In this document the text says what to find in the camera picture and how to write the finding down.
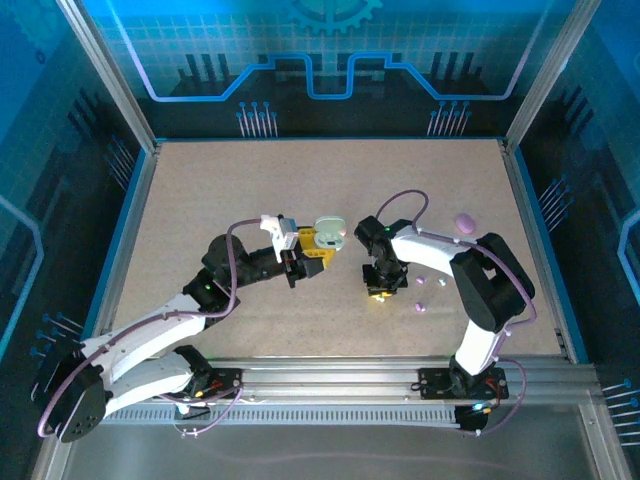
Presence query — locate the grey slotted cable duct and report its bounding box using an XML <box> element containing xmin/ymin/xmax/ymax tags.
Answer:
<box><xmin>74</xmin><ymin>399</ymin><xmax>501</xmax><ymax>427</ymax></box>

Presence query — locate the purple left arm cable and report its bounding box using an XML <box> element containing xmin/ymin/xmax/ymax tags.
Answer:
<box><xmin>37</xmin><ymin>219</ymin><xmax>266</xmax><ymax>440</ymax></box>

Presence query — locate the mint green earbud charging case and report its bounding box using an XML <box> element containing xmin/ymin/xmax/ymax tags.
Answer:
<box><xmin>312</xmin><ymin>214</ymin><xmax>347</xmax><ymax>251</ymax></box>

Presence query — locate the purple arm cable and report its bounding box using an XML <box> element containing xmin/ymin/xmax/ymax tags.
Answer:
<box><xmin>37</xmin><ymin>219</ymin><xmax>266</xmax><ymax>440</ymax></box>
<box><xmin>374</xmin><ymin>189</ymin><xmax>539</xmax><ymax>437</ymax></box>

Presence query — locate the aluminium table edge rail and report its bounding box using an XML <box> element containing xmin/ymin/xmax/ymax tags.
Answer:
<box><xmin>29</xmin><ymin>141</ymin><xmax>161</xmax><ymax>480</ymax></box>
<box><xmin>499</xmin><ymin>139</ymin><xmax>634</xmax><ymax>480</ymax></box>

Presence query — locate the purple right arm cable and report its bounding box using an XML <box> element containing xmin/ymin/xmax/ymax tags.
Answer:
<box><xmin>374</xmin><ymin>189</ymin><xmax>539</xmax><ymax>437</ymax></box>

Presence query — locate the aluminium frame post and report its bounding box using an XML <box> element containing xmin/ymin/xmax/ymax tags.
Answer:
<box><xmin>55</xmin><ymin>0</ymin><xmax>160</xmax><ymax>154</ymax></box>
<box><xmin>503</xmin><ymin>0</ymin><xmax>604</xmax><ymax>151</ymax></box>

